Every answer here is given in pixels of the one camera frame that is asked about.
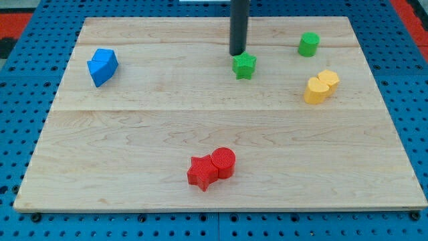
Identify green star block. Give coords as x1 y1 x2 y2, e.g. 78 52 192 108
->
232 52 257 80

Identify red star block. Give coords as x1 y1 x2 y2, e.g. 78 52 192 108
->
187 155 219 191

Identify light wooden board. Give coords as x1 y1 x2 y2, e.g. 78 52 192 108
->
14 17 427 213

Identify red cylinder block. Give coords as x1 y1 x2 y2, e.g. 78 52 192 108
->
211 147 236 179

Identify yellow heart block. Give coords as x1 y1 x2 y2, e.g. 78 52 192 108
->
304 77 330 104

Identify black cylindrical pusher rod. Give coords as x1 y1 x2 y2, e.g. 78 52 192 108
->
229 0 250 56

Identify green cylinder block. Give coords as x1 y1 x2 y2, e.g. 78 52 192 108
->
298 32 320 57

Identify yellow hexagon block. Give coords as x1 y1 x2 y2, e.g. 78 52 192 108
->
317 70 340 97

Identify blue triangle block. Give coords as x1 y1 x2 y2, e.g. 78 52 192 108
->
87 61 118 88

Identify blue cube block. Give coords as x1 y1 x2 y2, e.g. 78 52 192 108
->
90 49 118 74

